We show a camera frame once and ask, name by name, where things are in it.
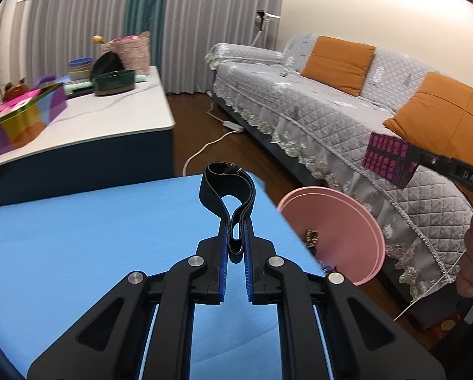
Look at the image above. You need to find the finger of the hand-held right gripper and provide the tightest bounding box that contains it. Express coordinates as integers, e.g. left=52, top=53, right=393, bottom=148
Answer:
left=406, top=142, right=457, bottom=175

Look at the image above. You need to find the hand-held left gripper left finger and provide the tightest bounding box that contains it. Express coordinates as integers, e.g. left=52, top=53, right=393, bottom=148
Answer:
left=27, top=218, right=229, bottom=380

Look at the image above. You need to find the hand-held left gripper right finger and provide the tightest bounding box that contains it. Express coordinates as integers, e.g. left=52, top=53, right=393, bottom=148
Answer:
left=242, top=218, right=447, bottom=380

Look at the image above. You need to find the magenta patterned packet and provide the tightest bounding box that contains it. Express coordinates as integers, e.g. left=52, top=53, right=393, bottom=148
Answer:
left=362, top=131, right=419, bottom=191

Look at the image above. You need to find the black strap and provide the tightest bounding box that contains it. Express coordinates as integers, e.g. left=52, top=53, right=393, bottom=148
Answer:
left=199, top=161, right=257, bottom=255

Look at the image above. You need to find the pink plastic bucket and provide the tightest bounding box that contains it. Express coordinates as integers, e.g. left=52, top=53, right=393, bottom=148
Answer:
left=277, top=187, right=385, bottom=287

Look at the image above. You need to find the orange cushion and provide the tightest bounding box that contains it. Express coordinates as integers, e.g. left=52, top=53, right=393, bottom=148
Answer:
left=300, top=35, right=376, bottom=96
left=384, top=72, right=473, bottom=167

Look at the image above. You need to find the grey quilted sofa cover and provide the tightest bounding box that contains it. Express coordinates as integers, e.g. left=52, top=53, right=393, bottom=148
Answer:
left=205, top=34, right=473, bottom=327

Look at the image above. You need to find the blue table cover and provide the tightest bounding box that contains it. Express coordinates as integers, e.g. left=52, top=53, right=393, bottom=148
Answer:
left=0, top=172, right=328, bottom=380

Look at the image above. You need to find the long white desk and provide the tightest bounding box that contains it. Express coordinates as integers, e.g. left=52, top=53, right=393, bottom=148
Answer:
left=0, top=65, right=176, bottom=208

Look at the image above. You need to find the dark green basket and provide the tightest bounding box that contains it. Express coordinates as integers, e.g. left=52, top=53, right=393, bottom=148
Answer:
left=93, top=70, right=136, bottom=96

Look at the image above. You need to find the white floor lamp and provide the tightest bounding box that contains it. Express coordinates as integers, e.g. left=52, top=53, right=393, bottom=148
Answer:
left=252, top=9, right=281, bottom=44

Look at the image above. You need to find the stack of coloured bowls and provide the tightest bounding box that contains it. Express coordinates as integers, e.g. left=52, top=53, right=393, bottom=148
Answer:
left=68, top=58, right=95, bottom=81

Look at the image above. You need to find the grey pleated curtain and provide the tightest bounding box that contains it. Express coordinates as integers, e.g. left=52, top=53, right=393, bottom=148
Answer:
left=0, top=0, right=136, bottom=88
left=163, top=0, right=287, bottom=96

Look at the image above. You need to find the colourful striped box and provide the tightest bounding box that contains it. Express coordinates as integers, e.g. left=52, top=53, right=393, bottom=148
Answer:
left=0, top=74, right=69, bottom=163

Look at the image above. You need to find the red ornament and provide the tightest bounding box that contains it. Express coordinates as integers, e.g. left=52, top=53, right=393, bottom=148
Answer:
left=3, top=79, right=29, bottom=101

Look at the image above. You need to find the teal curtain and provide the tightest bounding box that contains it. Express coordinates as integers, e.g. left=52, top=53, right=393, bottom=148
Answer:
left=123, top=0, right=172, bottom=68

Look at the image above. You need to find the white standing air conditioner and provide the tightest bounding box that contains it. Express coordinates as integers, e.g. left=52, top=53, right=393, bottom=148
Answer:
left=0, top=0, right=39, bottom=88

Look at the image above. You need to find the white cable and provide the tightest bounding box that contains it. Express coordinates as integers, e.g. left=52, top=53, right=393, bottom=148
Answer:
left=183, top=130, right=237, bottom=177
left=207, top=101, right=227, bottom=123

